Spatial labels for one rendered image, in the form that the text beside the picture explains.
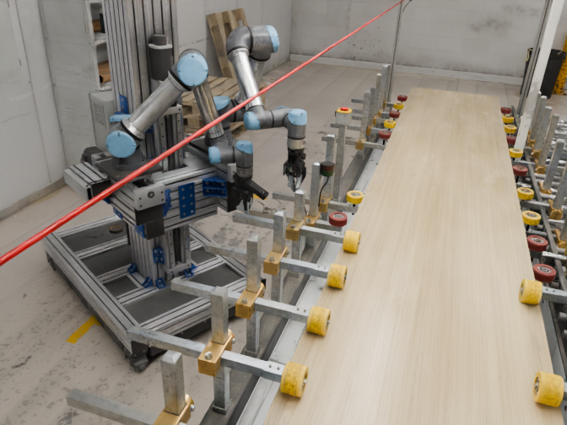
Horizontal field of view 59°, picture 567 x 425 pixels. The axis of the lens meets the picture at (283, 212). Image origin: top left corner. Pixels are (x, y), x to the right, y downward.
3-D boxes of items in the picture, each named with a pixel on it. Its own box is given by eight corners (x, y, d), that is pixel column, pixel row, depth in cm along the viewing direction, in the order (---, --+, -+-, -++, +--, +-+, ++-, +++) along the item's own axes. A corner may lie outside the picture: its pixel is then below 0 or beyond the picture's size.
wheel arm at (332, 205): (272, 200, 255) (272, 192, 253) (273, 196, 257) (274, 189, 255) (356, 215, 243) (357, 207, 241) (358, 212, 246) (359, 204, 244)
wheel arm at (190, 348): (126, 340, 143) (125, 330, 141) (133, 331, 146) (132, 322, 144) (294, 387, 130) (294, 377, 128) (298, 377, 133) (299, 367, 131)
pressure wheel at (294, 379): (290, 365, 137) (282, 395, 133) (287, 357, 130) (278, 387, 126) (311, 371, 135) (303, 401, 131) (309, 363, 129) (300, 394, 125)
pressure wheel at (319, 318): (310, 306, 149) (315, 303, 157) (305, 332, 149) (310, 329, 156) (329, 310, 148) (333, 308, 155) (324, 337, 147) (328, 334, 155)
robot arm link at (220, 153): (207, 158, 227) (232, 157, 229) (209, 167, 217) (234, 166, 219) (207, 141, 223) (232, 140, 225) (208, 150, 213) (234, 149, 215)
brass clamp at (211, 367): (196, 372, 134) (195, 357, 132) (217, 339, 146) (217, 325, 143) (217, 378, 133) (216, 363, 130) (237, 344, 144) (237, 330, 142)
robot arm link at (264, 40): (224, 110, 260) (243, 19, 217) (251, 108, 266) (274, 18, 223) (231, 127, 254) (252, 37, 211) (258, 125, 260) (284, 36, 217)
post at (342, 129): (330, 202, 278) (337, 123, 257) (332, 198, 282) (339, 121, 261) (338, 203, 277) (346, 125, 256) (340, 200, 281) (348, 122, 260)
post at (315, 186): (305, 256, 238) (312, 162, 215) (307, 253, 241) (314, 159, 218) (312, 258, 237) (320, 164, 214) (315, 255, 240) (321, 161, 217)
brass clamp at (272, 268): (261, 272, 177) (261, 260, 174) (274, 253, 188) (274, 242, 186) (278, 276, 175) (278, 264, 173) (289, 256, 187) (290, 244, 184)
